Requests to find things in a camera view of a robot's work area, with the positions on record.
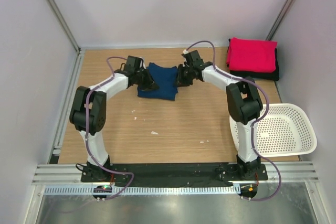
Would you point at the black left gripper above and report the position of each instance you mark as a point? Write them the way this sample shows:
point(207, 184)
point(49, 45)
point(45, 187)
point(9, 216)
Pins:
point(150, 84)

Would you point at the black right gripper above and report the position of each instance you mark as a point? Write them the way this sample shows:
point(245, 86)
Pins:
point(181, 81)

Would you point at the blue printed t-shirt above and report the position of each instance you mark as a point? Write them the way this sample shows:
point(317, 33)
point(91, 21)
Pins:
point(165, 78)

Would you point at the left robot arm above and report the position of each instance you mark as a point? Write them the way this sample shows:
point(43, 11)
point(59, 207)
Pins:
point(89, 110)

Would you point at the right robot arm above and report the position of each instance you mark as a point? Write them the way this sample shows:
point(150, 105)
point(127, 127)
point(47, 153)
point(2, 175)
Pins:
point(243, 100)

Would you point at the folded pink t-shirt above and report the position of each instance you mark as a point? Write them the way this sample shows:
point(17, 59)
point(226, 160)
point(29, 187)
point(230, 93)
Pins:
point(251, 55)

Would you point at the folded black t-shirt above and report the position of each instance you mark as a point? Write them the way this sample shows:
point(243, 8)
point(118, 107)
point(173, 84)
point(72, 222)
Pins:
point(273, 76)

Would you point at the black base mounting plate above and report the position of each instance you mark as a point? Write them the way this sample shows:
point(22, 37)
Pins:
point(172, 175)

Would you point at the white perforated plastic basket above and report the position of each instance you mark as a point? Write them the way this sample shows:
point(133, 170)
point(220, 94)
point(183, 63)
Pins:
point(284, 131)

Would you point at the white slotted cable duct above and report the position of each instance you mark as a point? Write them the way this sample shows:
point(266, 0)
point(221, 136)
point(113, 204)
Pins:
point(105, 190)

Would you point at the aluminium rail frame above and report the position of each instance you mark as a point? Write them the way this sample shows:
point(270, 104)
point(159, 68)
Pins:
point(64, 174)

